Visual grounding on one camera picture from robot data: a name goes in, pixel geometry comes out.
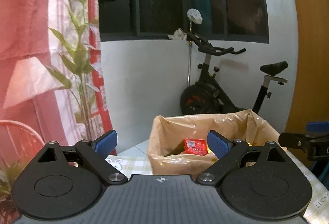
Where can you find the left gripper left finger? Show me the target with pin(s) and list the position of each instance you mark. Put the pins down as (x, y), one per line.
(93, 155)

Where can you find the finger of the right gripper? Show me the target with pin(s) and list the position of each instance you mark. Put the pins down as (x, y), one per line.
(293, 140)
(318, 127)

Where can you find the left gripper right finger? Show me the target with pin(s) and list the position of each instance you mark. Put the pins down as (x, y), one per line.
(229, 154)

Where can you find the red snack packet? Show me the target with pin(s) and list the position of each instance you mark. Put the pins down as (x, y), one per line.
(195, 146)

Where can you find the teal curtain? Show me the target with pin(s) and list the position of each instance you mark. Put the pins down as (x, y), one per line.
(320, 170)

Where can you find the wooden door panel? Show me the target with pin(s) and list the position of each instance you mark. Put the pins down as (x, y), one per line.
(310, 98)

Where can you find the cardboard box with plastic liner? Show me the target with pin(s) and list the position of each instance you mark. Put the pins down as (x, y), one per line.
(179, 145)

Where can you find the black exercise bike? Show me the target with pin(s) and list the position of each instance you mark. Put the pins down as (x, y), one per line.
(206, 96)

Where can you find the printed room backdrop curtain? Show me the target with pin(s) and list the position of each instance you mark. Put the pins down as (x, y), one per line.
(52, 85)

